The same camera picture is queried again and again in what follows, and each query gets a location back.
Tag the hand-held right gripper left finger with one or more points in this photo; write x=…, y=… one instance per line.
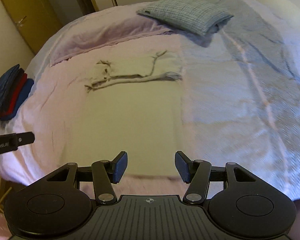
x=120, y=166

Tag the grey-blue woven blanket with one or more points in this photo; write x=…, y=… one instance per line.
x=240, y=92

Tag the lavender pillow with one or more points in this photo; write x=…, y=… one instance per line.
x=262, y=10

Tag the wooden door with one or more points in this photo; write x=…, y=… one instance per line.
x=22, y=5

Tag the folded red garment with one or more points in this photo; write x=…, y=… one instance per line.
x=18, y=90

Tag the pink fleece blanket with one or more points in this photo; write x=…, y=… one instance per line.
x=65, y=120

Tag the folded black garment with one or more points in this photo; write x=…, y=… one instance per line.
x=15, y=85

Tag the grey checked cushion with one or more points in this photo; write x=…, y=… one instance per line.
x=187, y=12

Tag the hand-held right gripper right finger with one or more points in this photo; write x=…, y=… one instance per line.
x=182, y=166

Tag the folded blue jeans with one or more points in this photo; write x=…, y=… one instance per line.
x=2, y=87

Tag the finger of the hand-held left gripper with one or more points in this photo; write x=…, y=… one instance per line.
x=25, y=138

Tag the pink plush cover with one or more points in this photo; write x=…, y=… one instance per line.
x=140, y=186

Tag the folded blue garment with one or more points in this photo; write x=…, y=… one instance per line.
x=25, y=92

